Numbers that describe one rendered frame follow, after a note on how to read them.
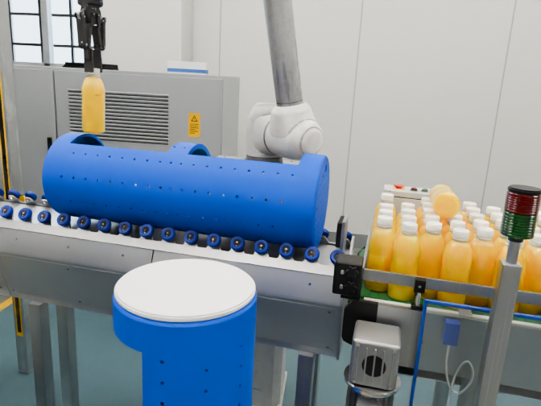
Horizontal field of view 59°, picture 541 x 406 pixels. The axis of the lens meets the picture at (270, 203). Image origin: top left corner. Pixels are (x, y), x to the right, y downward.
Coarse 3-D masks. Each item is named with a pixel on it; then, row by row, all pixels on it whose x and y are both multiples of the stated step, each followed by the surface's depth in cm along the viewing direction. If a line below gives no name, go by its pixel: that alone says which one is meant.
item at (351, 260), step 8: (344, 256) 126; (352, 256) 126; (360, 256) 126; (336, 264) 122; (344, 264) 122; (352, 264) 121; (360, 264) 121; (336, 272) 123; (344, 272) 121; (352, 272) 120; (360, 272) 121; (336, 280) 123; (344, 280) 123; (352, 280) 122; (360, 280) 122; (336, 288) 124; (344, 288) 123; (352, 288) 121; (360, 288) 125; (344, 296) 125; (352, 296) 124
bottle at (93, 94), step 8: (88, 80) 151; (96, 80) 151; (88, 88) 150; (96, 88) 151; (104, 88) 154; (88, 96) 151; (96, 96) 152; (104, 96) 154; (88, 104) 152; (96, 104) 152; (104, 104) 155; (88, 112) 152; (96, 112) 153; (104, 112) 156; (88, 120) 153; (96, 120) 154; (104, 120) 156; (88, 128) 154; (96, 128) 154; (104, 128) 157
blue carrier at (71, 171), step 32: (64, 160) 149; (96, 160) 147; (128, 160) 145; (160, 160) 143; (192, 160) 141; (224, 160) 140; (320, 160) 136; (64, 192) 150; (96, 192) 147; (128, 192) 144; (160, 192) 141; (192, 192) 139; (224, 192) 136; (256, 192) 134; (288, 192) 132; (320, 192) 138; (160, 224) 148; (192, 224) 144; (224, 224) 140; (256, 224) 137; (288, 224) 134; (320, 224) 146
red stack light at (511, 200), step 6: (510, 192) 95; (510, 198) 95; (516, 198) 94; (522, 198) 93; (528, 198) 93; (534, 198) 93; (540, 198) 94; (504, 204) 98; (510, 204) 95; (516, 204) 94; (522, 204) 93; (528, 204) 93; (534, 204) 93; (540, 204) 95; (510, 210) 95; (516, 210) 94; (522, 210) 94; (528, 210) 93; (534, 210) 94
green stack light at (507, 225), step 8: (504, 216) 97; (512, 216) 95; (520, 216) 94; (528, 216) 94; (536, 216) 94; (504, 224) 97; (512, 224) 95; (520, 224) 94; (528, 224) 94; (536, 224) 96; (504, 232) 97; (512, 232) 95; (520, 232) 95; (528, 232) 95
